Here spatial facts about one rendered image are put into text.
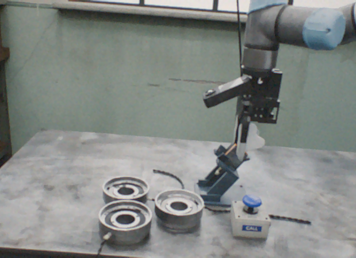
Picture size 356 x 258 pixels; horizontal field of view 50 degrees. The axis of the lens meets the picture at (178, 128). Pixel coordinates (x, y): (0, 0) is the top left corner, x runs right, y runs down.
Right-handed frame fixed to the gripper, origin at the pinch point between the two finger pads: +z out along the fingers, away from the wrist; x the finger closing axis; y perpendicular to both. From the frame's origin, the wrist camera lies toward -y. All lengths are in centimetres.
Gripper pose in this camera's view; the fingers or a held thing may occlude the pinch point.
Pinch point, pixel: (236, 151)
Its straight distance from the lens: 90.6
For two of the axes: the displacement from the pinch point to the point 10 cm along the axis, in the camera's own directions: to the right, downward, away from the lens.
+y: 10.0, 0.7, 0.3
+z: -0.7, 9.4, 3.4
